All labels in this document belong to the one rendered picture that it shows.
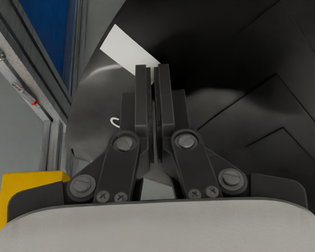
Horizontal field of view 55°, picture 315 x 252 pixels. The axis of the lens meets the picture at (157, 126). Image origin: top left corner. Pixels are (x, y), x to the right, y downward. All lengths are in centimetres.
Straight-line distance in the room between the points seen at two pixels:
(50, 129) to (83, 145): 42
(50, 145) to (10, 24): 26
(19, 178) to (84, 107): 37
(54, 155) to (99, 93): 44
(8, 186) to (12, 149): 60
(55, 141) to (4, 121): 59
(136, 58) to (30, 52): 37
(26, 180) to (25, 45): 21
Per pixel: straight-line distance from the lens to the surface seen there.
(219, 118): 16
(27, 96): 54
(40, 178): 54
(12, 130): 117
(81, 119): 20
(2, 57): 46
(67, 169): 105
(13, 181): 55
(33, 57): 52
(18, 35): 48
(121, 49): 16
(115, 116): 19
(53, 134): 63
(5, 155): 115
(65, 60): 75
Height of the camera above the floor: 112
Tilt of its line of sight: 23 degrees down
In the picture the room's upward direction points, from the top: 177 degrees clockwise
